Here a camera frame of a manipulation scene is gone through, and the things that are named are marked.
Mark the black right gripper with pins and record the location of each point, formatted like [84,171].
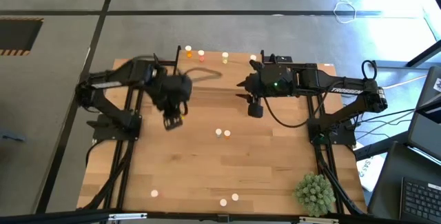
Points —
[275,79]

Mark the black floor hatch striped edge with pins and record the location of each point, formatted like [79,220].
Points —
[19,34]

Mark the pink medicine bottle white cap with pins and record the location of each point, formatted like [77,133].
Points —
[223,202]
[154,193]
[201,55]

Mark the wooden shelf black legs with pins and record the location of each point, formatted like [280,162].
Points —
[224,76]

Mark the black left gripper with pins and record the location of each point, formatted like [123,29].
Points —
[172,93]

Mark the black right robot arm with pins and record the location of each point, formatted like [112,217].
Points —
[344,86]

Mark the white printed paper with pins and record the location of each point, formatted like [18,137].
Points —
[370,175]

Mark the silver frame bracket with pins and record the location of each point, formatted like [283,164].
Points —
[318,220]
[127,216]

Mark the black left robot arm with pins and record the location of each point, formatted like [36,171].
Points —
[117,74]

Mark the orange medicine bottle white cap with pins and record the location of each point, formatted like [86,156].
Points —
[227,134]
[188,51]

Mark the grey laptop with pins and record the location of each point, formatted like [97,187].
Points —
[427,127]

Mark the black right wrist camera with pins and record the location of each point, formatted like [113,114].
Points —
[255,110]

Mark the black laptop with keyboard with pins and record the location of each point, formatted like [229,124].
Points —
[420,200]

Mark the green artificial plant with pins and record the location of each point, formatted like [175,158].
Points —
[315,194]

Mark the black aluminium frame rail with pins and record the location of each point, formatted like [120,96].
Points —
[186,216]

